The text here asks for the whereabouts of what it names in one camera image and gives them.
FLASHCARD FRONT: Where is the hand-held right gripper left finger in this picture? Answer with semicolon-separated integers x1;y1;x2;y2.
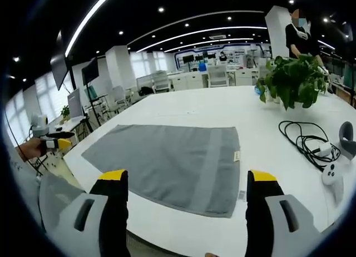
38;169;130;257

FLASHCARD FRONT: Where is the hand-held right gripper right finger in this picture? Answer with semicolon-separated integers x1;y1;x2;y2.
245;169;324;257

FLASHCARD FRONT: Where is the grey towel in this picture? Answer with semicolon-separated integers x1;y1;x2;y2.
81;124;241;219

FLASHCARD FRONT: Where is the black tripod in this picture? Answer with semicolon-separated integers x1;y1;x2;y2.
77;116;95;143

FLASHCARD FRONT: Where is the white standing sign board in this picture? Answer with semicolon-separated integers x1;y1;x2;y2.
67;88;85;122

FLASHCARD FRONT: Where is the white handheld controller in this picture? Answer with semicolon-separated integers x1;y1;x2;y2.
321;162;346;205

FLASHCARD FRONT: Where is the large black monitor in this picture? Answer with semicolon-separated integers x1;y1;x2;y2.
50;31;71;91

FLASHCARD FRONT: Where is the white office chair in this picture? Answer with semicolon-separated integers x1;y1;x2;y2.
207;65;231;88
153;70;171;93
110;85;131;108

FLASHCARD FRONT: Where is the small black monitor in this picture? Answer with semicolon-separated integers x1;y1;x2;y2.
81;56;100;83

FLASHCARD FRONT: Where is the white power adapter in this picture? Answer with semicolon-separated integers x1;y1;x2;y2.
313;142;333;158

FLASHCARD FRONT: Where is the white table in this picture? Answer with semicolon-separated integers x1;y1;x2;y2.
63;85;356;257

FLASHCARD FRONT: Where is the blue plastic bag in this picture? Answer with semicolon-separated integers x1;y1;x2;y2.
255;84;268;102

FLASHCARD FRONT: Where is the green potted plant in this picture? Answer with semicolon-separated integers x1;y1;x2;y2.
256;54;332;111

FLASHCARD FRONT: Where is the black cable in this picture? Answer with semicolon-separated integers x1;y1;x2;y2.
278;120;342;169

